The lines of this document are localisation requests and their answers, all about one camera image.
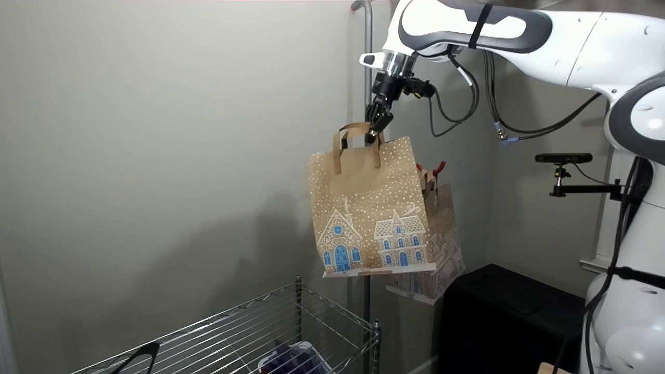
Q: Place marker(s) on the brown cardboard box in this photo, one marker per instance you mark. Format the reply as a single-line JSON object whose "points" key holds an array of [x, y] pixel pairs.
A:
{"points": [[554, 369]]}

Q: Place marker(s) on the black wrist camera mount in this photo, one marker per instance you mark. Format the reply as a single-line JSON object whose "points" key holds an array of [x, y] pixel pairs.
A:
{"points": [[418, 86]]}

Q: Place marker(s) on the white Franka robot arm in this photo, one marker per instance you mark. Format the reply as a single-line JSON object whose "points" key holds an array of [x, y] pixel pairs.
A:
{"points": [[604, 49]]}

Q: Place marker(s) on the black cabinet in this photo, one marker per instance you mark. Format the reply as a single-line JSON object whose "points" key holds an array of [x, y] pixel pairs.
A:
{"points": [[511, 318]]}

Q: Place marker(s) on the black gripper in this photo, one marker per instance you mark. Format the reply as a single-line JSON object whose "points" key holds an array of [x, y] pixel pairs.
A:
{"points": [[392, 83]]}

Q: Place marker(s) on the black clothes hanger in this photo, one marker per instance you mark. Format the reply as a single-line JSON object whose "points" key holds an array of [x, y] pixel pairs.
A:
{"points": [[138, 353]]}

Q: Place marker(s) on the brown paper gift bag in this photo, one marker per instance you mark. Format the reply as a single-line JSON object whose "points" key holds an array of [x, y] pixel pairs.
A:
{"points": [[447, 236], [366, 208]]}

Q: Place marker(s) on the grey metal stand pole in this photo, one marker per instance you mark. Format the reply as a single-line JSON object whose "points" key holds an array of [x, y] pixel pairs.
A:
{"points": [[366, 325]]}

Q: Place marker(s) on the red-tipped metal hook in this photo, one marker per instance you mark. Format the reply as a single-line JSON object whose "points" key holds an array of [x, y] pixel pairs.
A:
{"points": [[440, 167]]}

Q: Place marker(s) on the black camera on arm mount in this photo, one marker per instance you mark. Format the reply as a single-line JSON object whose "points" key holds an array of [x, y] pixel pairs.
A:
{"points": [[561, 158]]}

